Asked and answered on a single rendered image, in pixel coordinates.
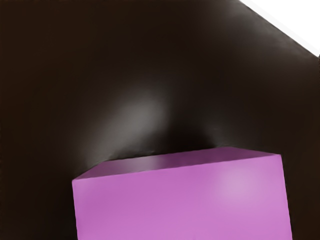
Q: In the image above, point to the purple block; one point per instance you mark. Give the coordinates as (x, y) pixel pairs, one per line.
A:
(180, 200)

